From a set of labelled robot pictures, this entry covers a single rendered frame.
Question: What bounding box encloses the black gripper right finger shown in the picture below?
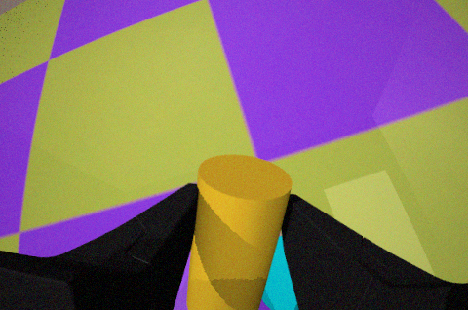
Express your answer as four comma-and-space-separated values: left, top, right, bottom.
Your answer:
281, 194, 468, 310

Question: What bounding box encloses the yellow tall cylinder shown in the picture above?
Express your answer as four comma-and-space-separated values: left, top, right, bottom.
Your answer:
186, 155, 293, 310

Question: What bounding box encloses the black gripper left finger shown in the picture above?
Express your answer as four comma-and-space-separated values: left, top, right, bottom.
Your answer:
0, 182, 199, 310

